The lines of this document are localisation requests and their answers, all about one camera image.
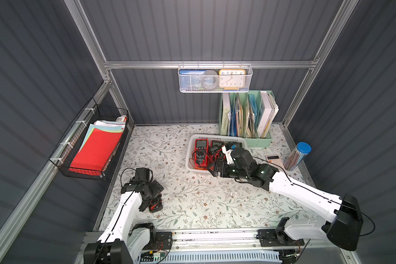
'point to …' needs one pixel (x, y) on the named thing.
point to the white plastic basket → (191, 143)
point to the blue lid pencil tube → (294, 157)
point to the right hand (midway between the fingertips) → (216, 166)
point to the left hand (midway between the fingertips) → (152, 194)
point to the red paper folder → (93, 155)
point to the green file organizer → (249, 115)
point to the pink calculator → (275, 159)
